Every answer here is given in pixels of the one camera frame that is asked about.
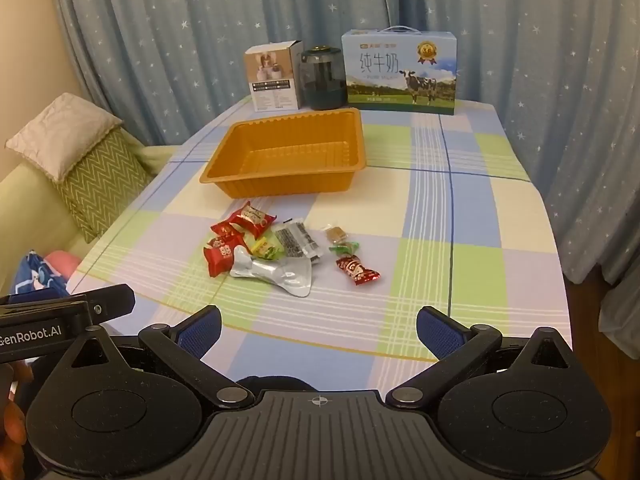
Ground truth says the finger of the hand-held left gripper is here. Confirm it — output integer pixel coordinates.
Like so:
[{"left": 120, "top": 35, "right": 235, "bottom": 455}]
[{"left": 0, "top": 284, "right": 136, "bottom": 319}]

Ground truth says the person's left hand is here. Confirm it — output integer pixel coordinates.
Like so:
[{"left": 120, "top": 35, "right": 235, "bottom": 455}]
[{"left": 0, "top": 362, "right": 33, "bottom": 471}]

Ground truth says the dark green glass jar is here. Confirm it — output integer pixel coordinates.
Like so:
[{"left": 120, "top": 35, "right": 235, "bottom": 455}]
[{"left": 299, "top": 46, "right": 347, "bottom": 111}]

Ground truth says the blue star curtain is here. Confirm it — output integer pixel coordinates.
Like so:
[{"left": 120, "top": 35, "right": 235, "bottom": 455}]
[{"left": 47, "top": 0, "right": 640, "bottom": 291}]

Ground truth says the white product box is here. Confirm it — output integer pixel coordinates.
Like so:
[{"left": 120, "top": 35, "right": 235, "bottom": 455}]
[{"left": 243, "top": 40, "right": 304, "bottom": 113}]

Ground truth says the blue patterned cloth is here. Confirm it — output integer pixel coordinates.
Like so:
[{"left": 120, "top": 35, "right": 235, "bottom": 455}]
[{"left": 10, "top": 249, "right": 71, "bottom": 302}]

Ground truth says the orange plastic tray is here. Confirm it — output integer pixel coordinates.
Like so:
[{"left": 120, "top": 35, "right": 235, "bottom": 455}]
[{"left": 199, "top": 107, "right": 368, "bottom": 199}]

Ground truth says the beige cushion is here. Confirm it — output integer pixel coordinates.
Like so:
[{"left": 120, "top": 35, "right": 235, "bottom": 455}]
[{"left": 5, "top": 92, "right": 123, "bottom": 183}]

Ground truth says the green zigzag cushion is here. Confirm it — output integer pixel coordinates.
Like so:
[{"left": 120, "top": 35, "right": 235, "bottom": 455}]
[{"left": 55, "top": 127, "right": 156, "bottom": 245}]

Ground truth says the red candy with round print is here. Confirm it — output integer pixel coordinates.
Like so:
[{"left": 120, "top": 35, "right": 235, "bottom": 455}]
[{"left": 203, "top": 236, "right": 237, "bottom": 278}]

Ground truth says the clear packet with black label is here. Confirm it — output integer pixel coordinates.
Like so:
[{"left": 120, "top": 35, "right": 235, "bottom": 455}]
[{"left": 272, "top": 217, "right": 322, "bottom": 264}]

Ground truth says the red snack packet with picture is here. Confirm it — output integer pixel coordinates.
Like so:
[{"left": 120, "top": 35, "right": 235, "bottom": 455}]
[{"left": 229, "top": 202, "right": 277, "bottom": 239}]

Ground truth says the yellow green candy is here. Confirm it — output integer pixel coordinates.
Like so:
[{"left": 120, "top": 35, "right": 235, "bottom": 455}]
[{"left": 249, "top": 237, "right": 279, "bottom": 261}]

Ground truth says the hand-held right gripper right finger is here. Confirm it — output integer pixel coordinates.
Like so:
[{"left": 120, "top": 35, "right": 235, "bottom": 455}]
[{"left": 385, "top": 306, "right": 591, "bottom": 408}]

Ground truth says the light green sofa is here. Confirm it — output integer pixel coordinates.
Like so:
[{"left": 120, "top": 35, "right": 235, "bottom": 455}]
[{"left": 0, "top": 144, "right": 183, "bottom": 301}]

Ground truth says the silver foil snack packet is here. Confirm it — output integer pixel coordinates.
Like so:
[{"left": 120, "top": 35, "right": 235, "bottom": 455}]
[{"left": 229, "top": 246, "right": 317, "bottom": 299}]

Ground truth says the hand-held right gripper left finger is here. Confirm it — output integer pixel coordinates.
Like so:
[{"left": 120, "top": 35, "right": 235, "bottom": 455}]
[{"left": 50, "top": 305, "right": 256, "bottom": 408}]

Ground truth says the pink cloth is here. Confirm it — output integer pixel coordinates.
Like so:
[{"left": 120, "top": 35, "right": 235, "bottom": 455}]
[{"left": 44, "top": 251, "right": 81, "bottom": 286}]

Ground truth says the milk carton box with handle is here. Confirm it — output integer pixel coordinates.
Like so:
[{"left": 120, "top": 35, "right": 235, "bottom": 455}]
[{"left": 341, "top": 26, "right": 458, "bottom": 117}]

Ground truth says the red twisted candy wrapper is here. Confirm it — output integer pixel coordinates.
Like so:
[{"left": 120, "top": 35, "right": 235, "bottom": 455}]
[{"left": 335, "top": 255, "right": 381, "bottom": 286}]

